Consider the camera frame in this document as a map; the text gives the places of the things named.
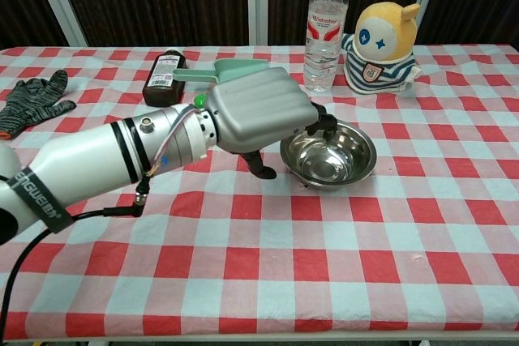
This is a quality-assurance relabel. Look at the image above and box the yellow plush toy striped shirt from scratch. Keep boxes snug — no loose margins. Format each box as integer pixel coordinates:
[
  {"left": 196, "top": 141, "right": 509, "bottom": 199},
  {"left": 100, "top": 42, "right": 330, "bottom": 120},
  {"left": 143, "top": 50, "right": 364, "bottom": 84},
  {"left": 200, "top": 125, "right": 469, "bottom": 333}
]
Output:
[{"left": 340, "top": 1, "right": 422, "bottom": 94}]

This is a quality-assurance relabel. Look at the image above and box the grey striped knit glove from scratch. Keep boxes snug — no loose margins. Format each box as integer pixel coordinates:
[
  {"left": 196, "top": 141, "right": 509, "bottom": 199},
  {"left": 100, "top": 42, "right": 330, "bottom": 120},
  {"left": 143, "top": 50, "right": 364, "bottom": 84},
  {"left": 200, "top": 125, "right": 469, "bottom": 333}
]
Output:
[{"left": 0, "top": 69, "right": 77, "bottom": 139}]

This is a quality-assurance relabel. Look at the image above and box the red white checked tablecloth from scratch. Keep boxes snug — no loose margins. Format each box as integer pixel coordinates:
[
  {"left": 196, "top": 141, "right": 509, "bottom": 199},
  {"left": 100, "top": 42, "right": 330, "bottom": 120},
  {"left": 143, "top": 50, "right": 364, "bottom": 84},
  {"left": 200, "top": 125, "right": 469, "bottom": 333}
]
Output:
[{"left": 0, "top": 44, "right": 519, "bottom": 341}]

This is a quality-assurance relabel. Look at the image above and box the brown medicine bottle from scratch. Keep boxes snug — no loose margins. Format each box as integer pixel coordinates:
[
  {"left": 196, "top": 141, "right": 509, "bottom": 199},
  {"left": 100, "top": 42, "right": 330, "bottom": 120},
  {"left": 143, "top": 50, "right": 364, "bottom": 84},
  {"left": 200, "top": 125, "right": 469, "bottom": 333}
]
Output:
[{"left": 142, "top": 49, "right": 190, "bottom": 106}]

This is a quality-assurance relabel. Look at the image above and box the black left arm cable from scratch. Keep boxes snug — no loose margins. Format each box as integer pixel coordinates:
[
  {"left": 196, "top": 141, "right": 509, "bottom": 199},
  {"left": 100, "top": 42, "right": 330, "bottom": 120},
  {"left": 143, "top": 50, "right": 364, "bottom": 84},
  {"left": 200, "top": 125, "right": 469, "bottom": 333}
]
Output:
[{"left": 0, "top": 177, "right": 153, "bottom": 346}]

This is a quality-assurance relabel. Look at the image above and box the stainless steel bowl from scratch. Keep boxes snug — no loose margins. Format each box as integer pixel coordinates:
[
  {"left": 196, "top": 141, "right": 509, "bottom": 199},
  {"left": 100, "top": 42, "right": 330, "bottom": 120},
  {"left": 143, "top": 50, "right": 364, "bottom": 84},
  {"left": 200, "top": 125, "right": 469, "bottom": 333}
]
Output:
[
  {"left": 283, "top": 151, "right": 376, "bottom": 192},
  {"left": 280, "top": 119, "right": 377, "bottom": 185}
]

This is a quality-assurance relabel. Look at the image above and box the clear plastic water bottle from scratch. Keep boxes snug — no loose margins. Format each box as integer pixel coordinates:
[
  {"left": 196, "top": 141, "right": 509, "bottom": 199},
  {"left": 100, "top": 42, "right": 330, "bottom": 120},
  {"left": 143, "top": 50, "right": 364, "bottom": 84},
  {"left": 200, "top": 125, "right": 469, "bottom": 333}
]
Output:
[{"left": 303, "top": 0, "right": 350, "bottom": 93}]

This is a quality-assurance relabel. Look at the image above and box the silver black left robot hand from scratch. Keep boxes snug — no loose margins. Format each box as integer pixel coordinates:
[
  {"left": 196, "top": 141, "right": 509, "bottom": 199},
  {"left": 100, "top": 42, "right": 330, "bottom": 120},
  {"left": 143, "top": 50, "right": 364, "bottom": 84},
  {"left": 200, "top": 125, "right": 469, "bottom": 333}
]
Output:
[{"left": 204, "top": 66, "right": 338, "bottom": 180}]

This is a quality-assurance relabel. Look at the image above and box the mint green plastic dustpan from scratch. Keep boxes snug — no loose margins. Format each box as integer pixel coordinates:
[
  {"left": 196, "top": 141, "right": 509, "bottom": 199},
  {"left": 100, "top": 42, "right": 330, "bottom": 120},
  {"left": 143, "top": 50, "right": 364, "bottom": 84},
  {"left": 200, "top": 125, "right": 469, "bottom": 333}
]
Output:
[{"left": 172, "top": 58, "right": 268, "bottom": 83}]

